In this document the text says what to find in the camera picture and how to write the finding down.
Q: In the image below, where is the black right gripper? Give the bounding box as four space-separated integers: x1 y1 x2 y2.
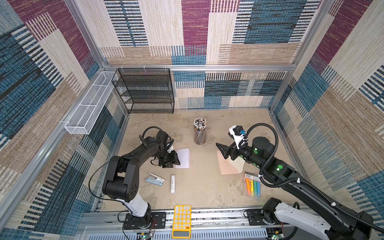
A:
215 137 264 169

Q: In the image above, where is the white paper letter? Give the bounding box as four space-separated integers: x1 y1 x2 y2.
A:
175 148 190 169

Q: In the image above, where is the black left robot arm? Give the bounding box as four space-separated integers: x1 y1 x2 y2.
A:
102 126 181 229

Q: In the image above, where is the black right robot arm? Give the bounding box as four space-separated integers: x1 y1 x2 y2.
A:
216 123 384 240

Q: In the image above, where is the white glue stick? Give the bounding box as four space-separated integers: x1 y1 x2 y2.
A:
170 174 176 194

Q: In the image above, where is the light blue stapler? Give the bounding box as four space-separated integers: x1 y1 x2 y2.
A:
145 173 165 186

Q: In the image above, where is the pack of coloured highlighters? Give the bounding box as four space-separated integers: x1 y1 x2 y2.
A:
244 172 261 200

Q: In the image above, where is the metal cup of pencils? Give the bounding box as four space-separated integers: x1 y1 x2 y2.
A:
194 118 207 145

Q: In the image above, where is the yellow calculator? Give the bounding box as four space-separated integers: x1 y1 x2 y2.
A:
172 205 192 239

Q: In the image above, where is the aluminium front rail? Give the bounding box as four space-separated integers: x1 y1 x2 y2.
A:
78 206 263 233

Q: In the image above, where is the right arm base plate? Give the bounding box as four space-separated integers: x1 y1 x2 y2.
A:
243 209 282 226

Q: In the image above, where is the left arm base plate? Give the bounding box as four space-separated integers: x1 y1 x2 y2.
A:
123 212 167 231

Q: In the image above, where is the black wire shelf rack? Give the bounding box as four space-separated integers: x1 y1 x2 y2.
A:
112 68 175 114

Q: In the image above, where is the white wire mesh basket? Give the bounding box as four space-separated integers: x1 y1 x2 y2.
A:
65 72 115 135

